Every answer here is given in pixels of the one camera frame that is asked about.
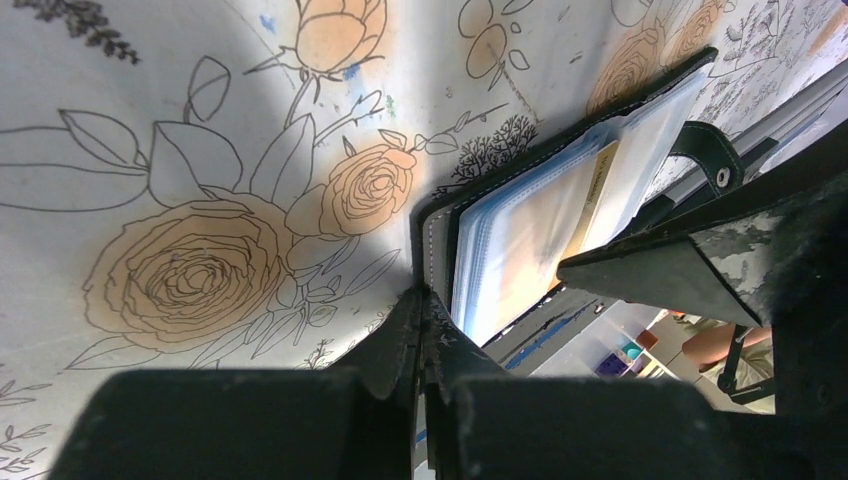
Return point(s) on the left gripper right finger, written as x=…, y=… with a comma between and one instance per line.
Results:
x=485, y=423

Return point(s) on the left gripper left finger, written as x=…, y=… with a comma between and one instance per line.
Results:
x=352, y=420

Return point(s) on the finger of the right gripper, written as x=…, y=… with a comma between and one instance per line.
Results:
x=771, y=254

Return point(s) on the black leather card holder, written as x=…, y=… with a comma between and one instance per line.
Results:
x=490, y=248

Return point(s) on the floral table mat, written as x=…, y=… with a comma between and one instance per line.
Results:
x=224, y=184

